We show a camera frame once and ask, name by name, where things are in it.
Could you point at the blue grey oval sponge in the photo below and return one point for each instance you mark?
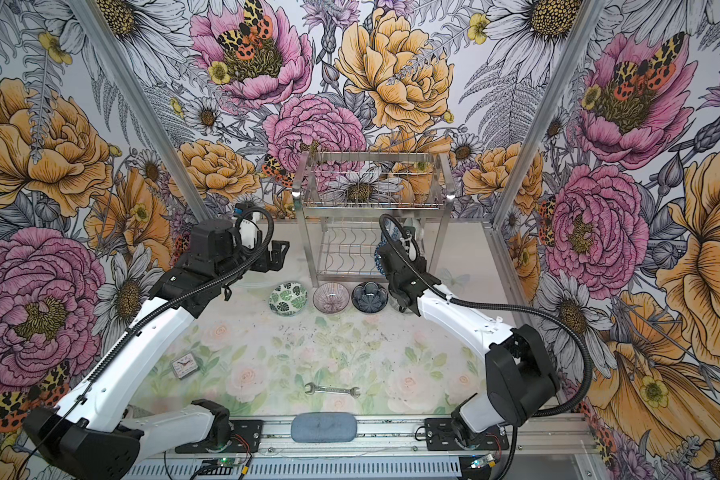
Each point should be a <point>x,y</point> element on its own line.
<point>324,427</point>

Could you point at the purple striped bowl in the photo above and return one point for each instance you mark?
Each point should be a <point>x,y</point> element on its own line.
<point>331,298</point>

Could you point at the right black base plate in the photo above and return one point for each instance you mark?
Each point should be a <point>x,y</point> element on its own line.
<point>439,435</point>

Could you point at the steel open-end wrench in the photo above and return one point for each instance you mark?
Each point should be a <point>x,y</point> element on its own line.
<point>311,388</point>

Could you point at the steel two-tier dish rack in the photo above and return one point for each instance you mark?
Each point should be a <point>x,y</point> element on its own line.
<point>339,196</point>

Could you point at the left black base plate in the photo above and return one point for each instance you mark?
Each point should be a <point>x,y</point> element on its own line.
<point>245,437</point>

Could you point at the aluminium front rail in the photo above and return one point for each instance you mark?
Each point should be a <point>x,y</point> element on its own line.
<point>566,434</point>

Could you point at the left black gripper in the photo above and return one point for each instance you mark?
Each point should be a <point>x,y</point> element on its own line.
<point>265,264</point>

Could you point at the blue triangle pattern bowl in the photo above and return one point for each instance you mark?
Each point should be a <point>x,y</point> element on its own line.
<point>385,256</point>

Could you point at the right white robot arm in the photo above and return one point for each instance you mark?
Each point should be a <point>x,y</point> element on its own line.
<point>518,370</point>

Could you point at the white vented cable duct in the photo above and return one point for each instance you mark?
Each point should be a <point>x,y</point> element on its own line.
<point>435,467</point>

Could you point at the green leaf pattern bowl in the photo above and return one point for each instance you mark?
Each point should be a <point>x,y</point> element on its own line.
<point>288,299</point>

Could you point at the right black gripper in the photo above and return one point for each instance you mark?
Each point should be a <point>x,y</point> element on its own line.
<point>424,263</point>

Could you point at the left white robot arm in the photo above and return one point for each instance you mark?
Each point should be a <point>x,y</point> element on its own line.
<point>86,434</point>

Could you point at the small white square clock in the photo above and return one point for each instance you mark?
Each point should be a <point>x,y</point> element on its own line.
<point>185,365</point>

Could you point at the dark grey petal bowl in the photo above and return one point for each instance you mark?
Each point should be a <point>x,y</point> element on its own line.
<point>369,297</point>

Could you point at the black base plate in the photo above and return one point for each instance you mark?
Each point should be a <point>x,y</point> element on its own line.
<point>245,437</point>
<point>439,435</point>

